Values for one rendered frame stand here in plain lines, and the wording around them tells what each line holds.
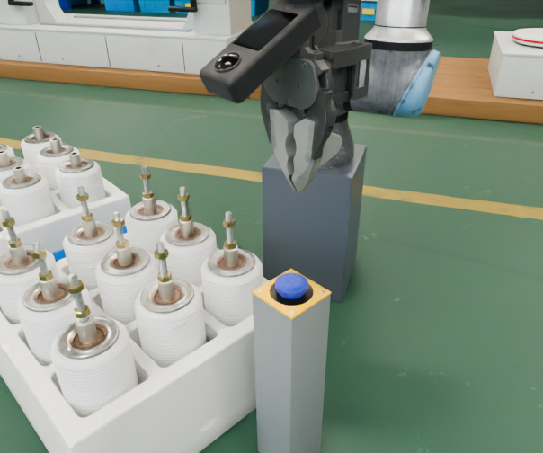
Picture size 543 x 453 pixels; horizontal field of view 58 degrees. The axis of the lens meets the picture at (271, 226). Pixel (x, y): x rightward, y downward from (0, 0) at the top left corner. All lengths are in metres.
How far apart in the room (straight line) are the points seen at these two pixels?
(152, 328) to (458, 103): 1.88
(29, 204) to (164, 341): 0.53
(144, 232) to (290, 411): 0.42
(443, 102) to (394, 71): 1.46
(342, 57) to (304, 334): 0.32
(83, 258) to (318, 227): 0.45
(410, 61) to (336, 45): 0.39
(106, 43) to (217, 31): 0.62
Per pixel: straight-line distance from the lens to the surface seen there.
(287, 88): 0.49
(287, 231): 1.02
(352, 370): 0.96
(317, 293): 0.61
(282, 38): 0.45
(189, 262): 0.83
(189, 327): 0.71
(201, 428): 0.82
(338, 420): 0.88
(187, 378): 0.72
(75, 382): 0.68
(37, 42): 3.20
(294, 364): 0.63
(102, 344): 0.67
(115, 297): 0.79
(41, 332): 0.76
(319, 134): 0.48
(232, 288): 0.75
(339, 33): 0.51
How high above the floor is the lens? 0.69
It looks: 31 degrees down
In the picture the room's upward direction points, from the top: 1 degrees counter-clockwise
